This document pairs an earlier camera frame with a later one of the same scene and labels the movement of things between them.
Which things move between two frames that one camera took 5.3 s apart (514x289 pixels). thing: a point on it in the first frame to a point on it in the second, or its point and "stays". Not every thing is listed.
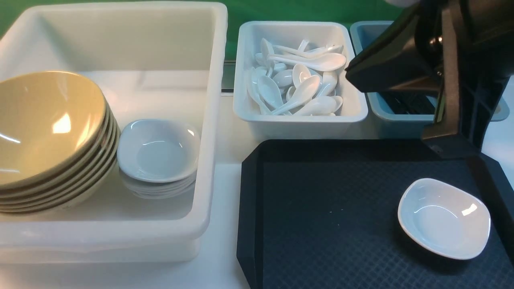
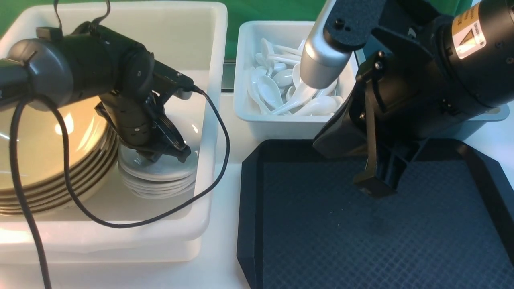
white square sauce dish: x=443 y=219 to x=167 y=167
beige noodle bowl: x=52 y=123 stays
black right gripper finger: x=478 y=65 to x=390 y=168
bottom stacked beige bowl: x=90 y=193 stays
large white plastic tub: x=153 y=61 stays
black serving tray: x=323 y=214 stays
